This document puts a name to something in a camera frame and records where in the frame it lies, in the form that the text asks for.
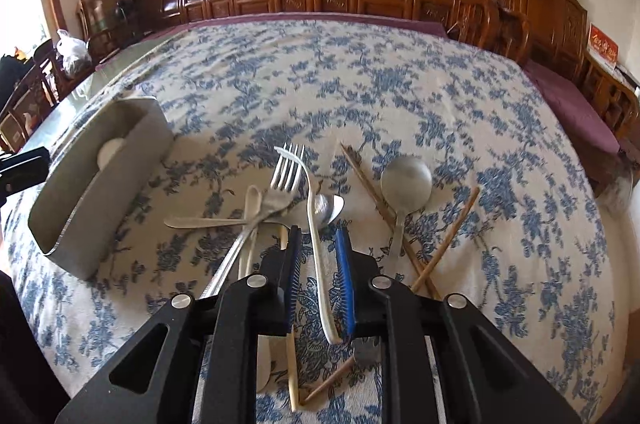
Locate white plastic bag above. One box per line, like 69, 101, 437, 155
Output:
56, 29, 95, 78

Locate blue floral tablecloth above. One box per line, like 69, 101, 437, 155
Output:
0, 19, 618, 424

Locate white plastic fork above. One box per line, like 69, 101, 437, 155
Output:
274, 143, 346, 345

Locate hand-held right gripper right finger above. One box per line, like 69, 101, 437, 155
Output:
334, 224, 582, 424

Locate grey metal utensil holder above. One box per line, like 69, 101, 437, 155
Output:
27, 97, 175, 281

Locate metal fork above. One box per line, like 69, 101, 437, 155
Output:
202, 143, 307, 300

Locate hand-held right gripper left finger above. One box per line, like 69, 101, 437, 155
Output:
55, 225, 304, 424

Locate white plastic spoon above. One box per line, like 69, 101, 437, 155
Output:
237, 185, 275, 395

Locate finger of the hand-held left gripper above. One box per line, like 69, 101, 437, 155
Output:
0, 148, 51, 205

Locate wooden dining chairs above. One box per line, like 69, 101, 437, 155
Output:
0, 39, 68, 155

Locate large metal spoon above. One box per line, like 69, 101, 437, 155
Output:
379, 155, 434, 272

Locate purple armchair cushion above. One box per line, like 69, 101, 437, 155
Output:
520, 59, 623, 155

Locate dark wooden cabinet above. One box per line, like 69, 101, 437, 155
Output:
75, 0, 148, 55

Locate red desk calendar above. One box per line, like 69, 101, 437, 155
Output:
586, 23, 620, 72

